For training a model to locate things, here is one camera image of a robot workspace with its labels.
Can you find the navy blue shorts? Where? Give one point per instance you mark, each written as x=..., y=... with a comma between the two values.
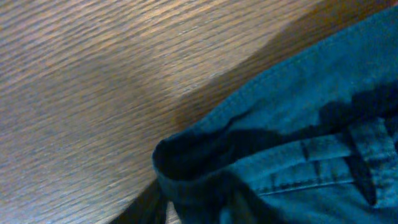
x=313, y=139

